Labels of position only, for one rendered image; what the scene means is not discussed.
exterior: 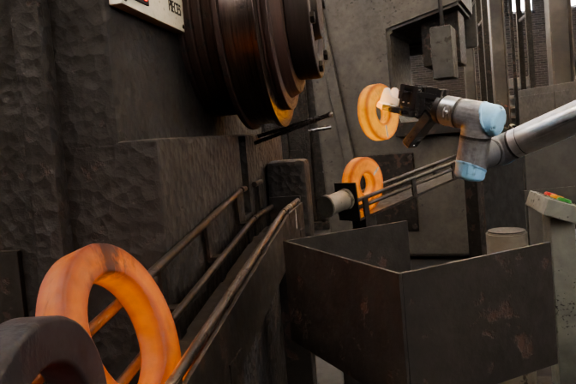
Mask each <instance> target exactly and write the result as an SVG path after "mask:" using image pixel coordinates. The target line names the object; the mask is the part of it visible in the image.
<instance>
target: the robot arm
mask: <svg viewBox="0 0 576 384"><path fill-rule="evenodd" d="M448 92H449V90H447V89H442V88H437V87H431V86H425V85H419V84H415V86H412V85H407V84H400V90H398V88H396V87H394V88H392V89H391V90H390V88H388V87H386V88H385V89H384V90H383V93H382V96H381V99H380V101H378V103H377V107H378V108H380V109H382V110H384V111H389V112H392V113H398V114H400V116H405V117H415V118H416V119H419V118H420V119H419V120H418V122H417V123H416V124H415V126H414V127H413V128H412V130H411V131H410V133H409V134H408V135H407V136H406V138H405V139H404V140H403V143H404V144H405V145H406V146H407V148H412V147H417V146H418V145H419V144H420V142H421V141H422V140H423V138H424V137H425V136H426V134H428V132H429V131H430V130H431V129H432V127H433V126H434V125H435V123H439V124H441V125H445V126H449V127H453V128H457V129H460V135H459V144H458V151H457V156H456V160H455V171H454V174H455V176H456V177H458V178H460V179H463V180H466V181H471V182H480V181H482V180H484V178H485V174H486V172H487V169H488V168H492V167H495V166H498V165H507V164H510V163H511V162H513V161H514V160H516V159H518V158H520V157H522V156H525V155H526V154H529V153H533V152H535V151H537V150H539V149H542V148H544V147H547V146H549V145H552V144H554V143H556V142H558V141H562V140H565V139H566V138H569V137H571V136H574V135H576V100H574V101H573V102H570V103H568V104H566V105H563V106H561V107H559V108H557V109H555V110H552V111H550V112H548V113H546V114H543V115H542V116H540V117H537V118H534V119H532V120H530V121H529V122H526V123H523V124H521V125H520V126H517V127H515V128H513V129H510V130H508V131H506V132H504V133H502V134H501V132H502V130H503V128H504V125H505V123H506V118H507V115H506V111H505V109H504V108H503V107H502V106H501V105H496V104H491V103H489V102H487V101H484V102H482V101H477V100H472V99H463V98H458V97H454V96H448ZM492 136H494V137H492Z"/></svg>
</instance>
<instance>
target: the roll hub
mask: <svg viewBox="0 0 576 384"><path fill-rule="evenodd" d="M283 8H284V16H285V28H286V34H287V39H288V45H289V49H290V54H291V60H292V64H293V67H294V70H295V72H296V75H297V77H298V79H299V80H310V79H319V78H322V77H323V76H324V72H320V70H319V61H321V60H322V61H323V64H324V70H325V60H324V56H323V51H324V50H325V38H324V24H323V11H322V3H321V0H283ZM313 10H314V12H315V24H312V23H311V22H310V17H309V12H310V11H313Z"/></svg>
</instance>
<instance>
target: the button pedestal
mask: <svg viewBox="0 0 576 384"><path fill-rule="evenodd" d="M554 199H555V200H553V199H550V198H548V197H546V196H544V195H540V194H538V193H536V192H534V191H531V190H530V192H529V194H528V197H527V200H526V203H525V204H526V206H528V207H531V208H533V209H534V210H536V211H538V212H540V213H541V214H542V219H543V242H544V243H545V242H550V243H551V257H552V271H553V286H554V300H555V326H556V340H557V354H558V364H555V365H552V366H551V369H552V376H537V384H576V236H575V224H576V205H575V204H573V203H568V202H564V201H559V200H557V199H556V198H554Z"/></svg>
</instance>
